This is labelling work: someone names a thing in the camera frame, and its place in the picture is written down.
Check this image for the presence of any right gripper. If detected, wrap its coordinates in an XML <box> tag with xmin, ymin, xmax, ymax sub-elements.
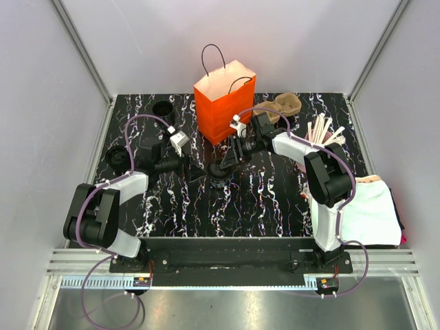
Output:
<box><xmin>221</xmin><ymin>135</ymin><xmax>261</xmax><ymax>169</ymax></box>

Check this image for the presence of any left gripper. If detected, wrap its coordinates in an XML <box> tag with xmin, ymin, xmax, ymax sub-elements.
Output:
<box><xmin>155</xmin><ymin>144</ymin><xmax>207</xmax><ymax>183</ymax></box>

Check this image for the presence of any single black lid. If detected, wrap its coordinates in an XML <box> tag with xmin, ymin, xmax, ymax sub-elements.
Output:
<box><xmin>207</xmin><ymin>161</ymin><xmax>230</xmax><ymax>179</ymax></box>

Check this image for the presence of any orange paper bag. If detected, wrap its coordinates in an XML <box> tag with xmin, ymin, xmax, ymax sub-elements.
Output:
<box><xmin>193</xmin><ymin>60</ymin><xmax>256</xmax><ymax>145</ymax></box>

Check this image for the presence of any stack of black cups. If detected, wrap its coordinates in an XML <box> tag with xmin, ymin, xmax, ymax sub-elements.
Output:
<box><xmin>152</xmin><ymin>100</ymin><xmax>176</xmax><ymax>126</ymax></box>

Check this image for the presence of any single black cup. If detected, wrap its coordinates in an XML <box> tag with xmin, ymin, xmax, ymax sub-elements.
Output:
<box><xmin>210</xmin><ymin>177</ymin><xmax>229</xmax><ymax>189</ymax></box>

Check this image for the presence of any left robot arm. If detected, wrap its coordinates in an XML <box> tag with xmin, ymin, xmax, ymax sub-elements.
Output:
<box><xmin>63</xmin><ymin>141</ymin><xmax>206</xmax><ymax>272</ymax></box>

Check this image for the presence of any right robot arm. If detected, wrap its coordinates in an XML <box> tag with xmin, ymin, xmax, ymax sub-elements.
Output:
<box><xmin>218</xmin><ymin>113</ymin><xmax>356</xmax><ymax>273</ymax></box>

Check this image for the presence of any pink straw holder cup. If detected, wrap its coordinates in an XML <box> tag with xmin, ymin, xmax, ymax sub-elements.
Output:
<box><xmin>295</xmin><ymin>131</ymin><xmax>333</xmax><ymax>173</ymax></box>

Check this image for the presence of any stack of pulp carriers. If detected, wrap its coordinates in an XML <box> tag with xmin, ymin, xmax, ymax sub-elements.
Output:
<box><xmin>253</xmin><ymin>93</ymin><xmax>302</xmax><ymax>124</ymax></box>

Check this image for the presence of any stack of black lids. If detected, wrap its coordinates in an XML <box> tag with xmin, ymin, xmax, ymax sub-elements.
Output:
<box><xmin>104</xmin><ymin>145</ymin><xmax>131</xmax><ymax>173</ymax></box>

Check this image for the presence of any red white sachet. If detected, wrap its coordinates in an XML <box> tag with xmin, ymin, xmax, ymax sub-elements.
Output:
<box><xmin>300</xmin><ymin>186</ymin><xmax>311</xmax><ymax>199</ymax></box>

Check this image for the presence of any white folded cloth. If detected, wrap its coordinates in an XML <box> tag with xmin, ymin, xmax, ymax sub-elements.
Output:
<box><xmin>304</xmin><ymin>174</ymin><xmax>408</xmax><ymax>247</ymax></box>

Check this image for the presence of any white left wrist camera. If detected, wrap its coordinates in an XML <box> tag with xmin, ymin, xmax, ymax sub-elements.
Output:
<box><xmin>167</xmin><ymin>126</ymin><xmax>189</xmax><ymax>157</ymax></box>

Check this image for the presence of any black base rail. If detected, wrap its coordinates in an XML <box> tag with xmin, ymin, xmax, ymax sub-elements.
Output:
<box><xmin>109</xmin><ymin>237</ymin><xmax>353</xmax><ymax>289</ymax></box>

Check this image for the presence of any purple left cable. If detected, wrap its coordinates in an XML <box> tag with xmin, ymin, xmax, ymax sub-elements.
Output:
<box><xmin>77</xmin><ymin>114</ymin><xmax>173</xmax><ymax>327</ymax></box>

